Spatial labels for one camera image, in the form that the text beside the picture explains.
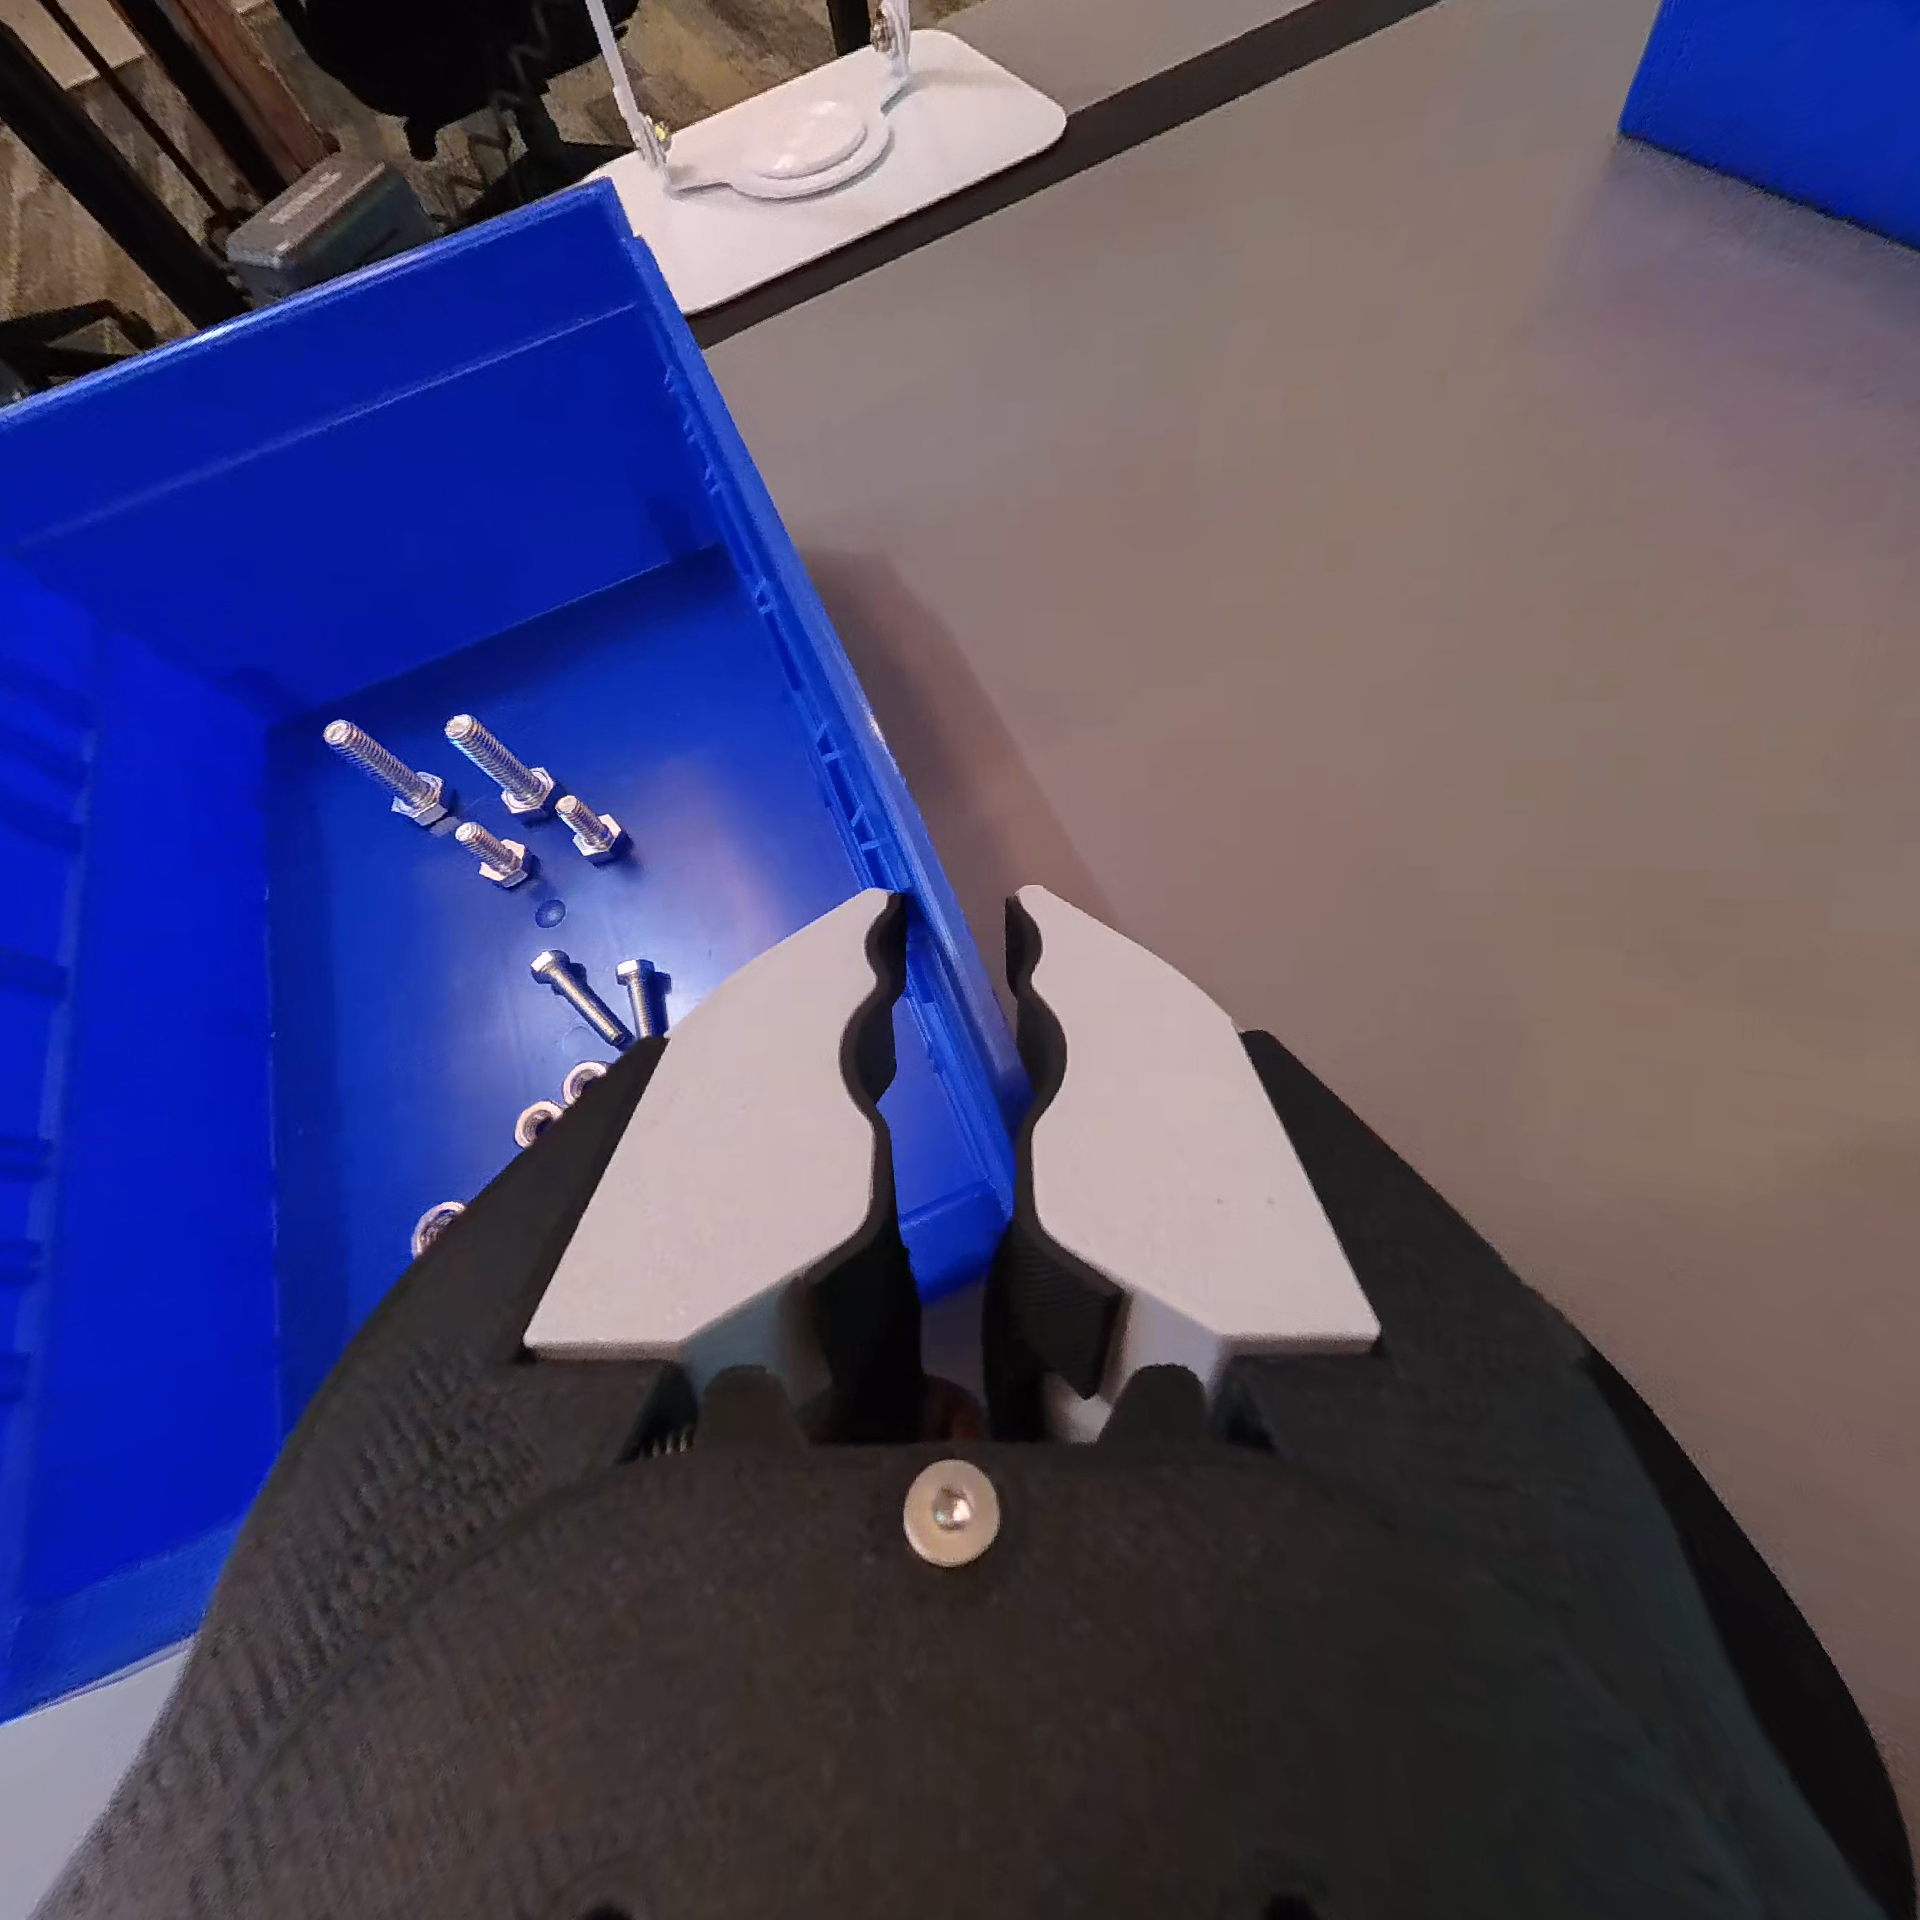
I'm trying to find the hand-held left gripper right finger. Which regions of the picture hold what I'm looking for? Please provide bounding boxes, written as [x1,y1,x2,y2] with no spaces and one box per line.
[992,887,1384,1413]

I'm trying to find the white sign stand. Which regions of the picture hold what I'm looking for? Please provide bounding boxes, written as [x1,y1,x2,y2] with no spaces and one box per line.
[591,0,1070,318]

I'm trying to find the grey tool case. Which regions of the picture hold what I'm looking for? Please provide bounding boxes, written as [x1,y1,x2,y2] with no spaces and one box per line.
[231,157,422,302]

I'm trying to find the silver nuts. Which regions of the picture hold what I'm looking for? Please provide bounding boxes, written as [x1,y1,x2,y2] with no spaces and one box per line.
[412,1051,623,1258]

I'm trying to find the silver bolts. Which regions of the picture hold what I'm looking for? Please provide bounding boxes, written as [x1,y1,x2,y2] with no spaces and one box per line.
[323,710,668,1046]

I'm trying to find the blue plastic bin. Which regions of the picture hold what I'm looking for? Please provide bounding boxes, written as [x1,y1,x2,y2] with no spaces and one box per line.
[1621,0,1920,250]
[0,177,1022,1729]

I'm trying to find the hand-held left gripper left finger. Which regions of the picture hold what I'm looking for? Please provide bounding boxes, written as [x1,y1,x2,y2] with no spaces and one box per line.
[523,889,926,1413]

